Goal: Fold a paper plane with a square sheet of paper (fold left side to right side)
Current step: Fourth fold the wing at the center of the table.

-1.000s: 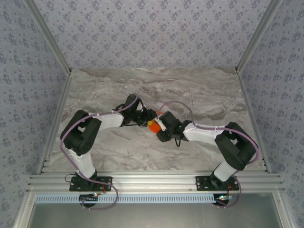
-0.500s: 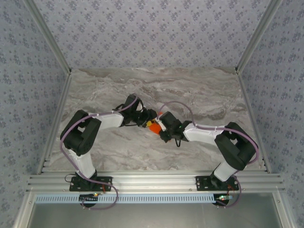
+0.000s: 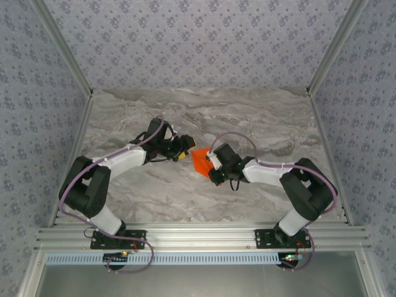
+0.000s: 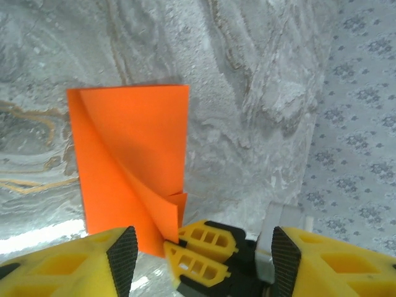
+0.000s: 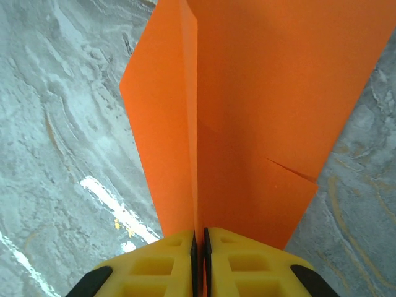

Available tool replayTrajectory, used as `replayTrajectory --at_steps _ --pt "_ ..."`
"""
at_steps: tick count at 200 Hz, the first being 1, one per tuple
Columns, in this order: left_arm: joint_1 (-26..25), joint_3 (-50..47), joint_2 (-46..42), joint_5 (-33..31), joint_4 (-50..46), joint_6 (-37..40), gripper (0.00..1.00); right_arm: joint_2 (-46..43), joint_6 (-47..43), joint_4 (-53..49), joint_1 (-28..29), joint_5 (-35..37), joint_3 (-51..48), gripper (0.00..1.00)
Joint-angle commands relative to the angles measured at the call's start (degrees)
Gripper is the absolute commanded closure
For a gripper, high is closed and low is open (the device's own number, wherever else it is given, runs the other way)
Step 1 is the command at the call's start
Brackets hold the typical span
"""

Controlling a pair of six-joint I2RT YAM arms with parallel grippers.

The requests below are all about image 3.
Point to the orange paper sheet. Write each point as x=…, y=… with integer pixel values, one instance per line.
x=201, y=161

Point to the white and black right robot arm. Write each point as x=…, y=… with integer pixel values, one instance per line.
x=263, y=173

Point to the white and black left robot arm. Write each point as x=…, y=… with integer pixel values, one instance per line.
x=123, y=161

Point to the grey metal sheet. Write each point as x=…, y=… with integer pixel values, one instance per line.
x=201, y=281

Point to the small black circuit board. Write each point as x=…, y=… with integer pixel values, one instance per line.
x=289, y=257
x=116, y=257

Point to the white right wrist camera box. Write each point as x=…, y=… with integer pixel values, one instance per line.
x=214, y=161

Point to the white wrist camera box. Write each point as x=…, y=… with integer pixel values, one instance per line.
x=173, y=131
x=214, y=161

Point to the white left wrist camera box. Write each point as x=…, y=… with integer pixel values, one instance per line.
x=173, y=131

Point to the aluminium mounting rail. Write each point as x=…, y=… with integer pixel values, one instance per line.
x=201, y=236

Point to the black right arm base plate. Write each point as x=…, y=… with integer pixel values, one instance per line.
x=263, y=240

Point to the aluminium table side rail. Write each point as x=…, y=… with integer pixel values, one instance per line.
x=328, y=139
x=74, y=139

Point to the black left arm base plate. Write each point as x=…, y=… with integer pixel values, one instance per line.
x=139, y=240

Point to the aluminium corner post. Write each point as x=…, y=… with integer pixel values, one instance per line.
x=62, y=46
x=337, y=46

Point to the aluminium frame bar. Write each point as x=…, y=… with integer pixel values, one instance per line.
x=369, y=278
x=31, y=278

